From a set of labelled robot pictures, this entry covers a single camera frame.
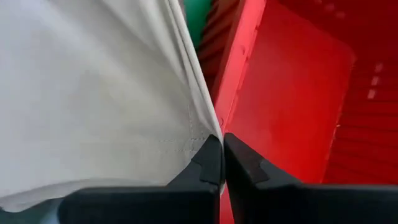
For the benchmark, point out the red plastic laundry basket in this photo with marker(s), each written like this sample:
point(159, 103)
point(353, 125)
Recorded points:
point(295, 93)

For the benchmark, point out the dark green garment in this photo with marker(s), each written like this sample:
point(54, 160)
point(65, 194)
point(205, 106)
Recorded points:
point(18, 217)

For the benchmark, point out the beige trousers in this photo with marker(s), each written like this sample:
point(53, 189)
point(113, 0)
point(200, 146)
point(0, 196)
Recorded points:
point(93, 93)

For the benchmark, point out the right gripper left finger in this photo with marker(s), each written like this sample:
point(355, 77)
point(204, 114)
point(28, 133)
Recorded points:
point(155, 205)

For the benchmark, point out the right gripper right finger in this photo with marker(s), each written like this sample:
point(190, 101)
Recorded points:
point(280, 202)

